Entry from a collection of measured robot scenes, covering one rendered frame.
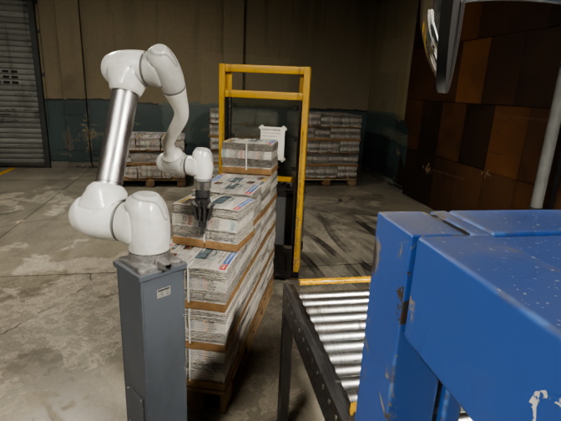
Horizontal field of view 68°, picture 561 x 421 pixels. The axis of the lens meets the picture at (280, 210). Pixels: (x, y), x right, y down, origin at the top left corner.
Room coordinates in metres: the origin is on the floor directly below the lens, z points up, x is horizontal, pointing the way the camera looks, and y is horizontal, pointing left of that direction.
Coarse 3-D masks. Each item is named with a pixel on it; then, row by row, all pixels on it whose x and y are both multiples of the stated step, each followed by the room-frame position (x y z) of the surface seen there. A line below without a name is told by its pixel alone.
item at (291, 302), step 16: (288, 288) 1.73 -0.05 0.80; (288, 304) 1.65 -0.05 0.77; (288, 320) 1.63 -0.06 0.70; (304, 320) 1.46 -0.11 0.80; (304, 336) 1.37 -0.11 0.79; (304, 352) 1.35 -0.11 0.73; (320, 352) 1.26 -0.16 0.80; (320, 368) 1.17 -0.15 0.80; (320, 384) 1.15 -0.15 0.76; (336, 384) 1.09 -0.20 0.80; (320, 400) 1.13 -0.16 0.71; (336, 400) 1.03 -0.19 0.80; (336, 416) 0.98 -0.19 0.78
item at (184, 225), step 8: (184, 200) 2.19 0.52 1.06; (192, 200) 2.20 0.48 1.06; (176, 208) 2.14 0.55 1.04; (184, 208) 2.13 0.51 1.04; (192, 208) 2.12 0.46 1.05; (176, 216) 2.14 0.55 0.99; (184, 216) 2.13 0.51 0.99; (192, 216) 2.12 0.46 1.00; (176, 224) 2.13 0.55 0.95; (184, 224) 2.13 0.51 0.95; (192, 224) 2.11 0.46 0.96; (176, 232) 2.13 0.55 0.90; (184, 232) 2.12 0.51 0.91; (192, 232) 2.11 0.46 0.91
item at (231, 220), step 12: (216, 204) 2.18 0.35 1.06; (228, 204) 2.17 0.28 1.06; (240, 204) 2.18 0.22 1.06; (252, 204) 2.28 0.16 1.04; (216, 216) 2.09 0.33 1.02; (228, 216) 2.07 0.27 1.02; (240, 216) 2.09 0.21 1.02; (252, 216) 2.30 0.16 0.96; (216, 228) 2.08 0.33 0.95; (228, 228) 2.06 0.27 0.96; (240, 228) 2.12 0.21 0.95; (252, 228) 2.30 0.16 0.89; (216, 240) 2.08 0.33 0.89; (228, 240) 2.06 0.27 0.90; (240, 240) 2.11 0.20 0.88
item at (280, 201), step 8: (280, 192) 3.66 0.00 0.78; (288, 192) 3.66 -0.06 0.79; (304, 192) 4.04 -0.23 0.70; (280, 200) 3.66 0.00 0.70; (288, 200) 3.65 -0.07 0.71; (304, 200) 4.03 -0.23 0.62; (280, 208) 3.66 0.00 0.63; (288, 208) 3.65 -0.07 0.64; (304, 208) 4.09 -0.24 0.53; (280, 216) 3.66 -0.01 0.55; (288, 216) 3.65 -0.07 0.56; (280, 224) 3.66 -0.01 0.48; (288, 224) 3.65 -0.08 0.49; (280, 232) 3.66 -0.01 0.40; (288, 232) 3.65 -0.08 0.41; (280, 240) 3.66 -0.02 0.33; (288, 240) 3.65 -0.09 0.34
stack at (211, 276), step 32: (256, 224) 2.56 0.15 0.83; (192, 256) 1.98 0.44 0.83; (224, 256) 2.00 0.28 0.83; (192, 288) 1.86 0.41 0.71; (224, 288) 1.83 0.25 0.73; (256, 288) 2.59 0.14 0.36; (192, 320) 1.86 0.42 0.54; (224, 320) 1.83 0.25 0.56; (256, 320) 2.61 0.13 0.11; (192, 352) 1.87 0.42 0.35
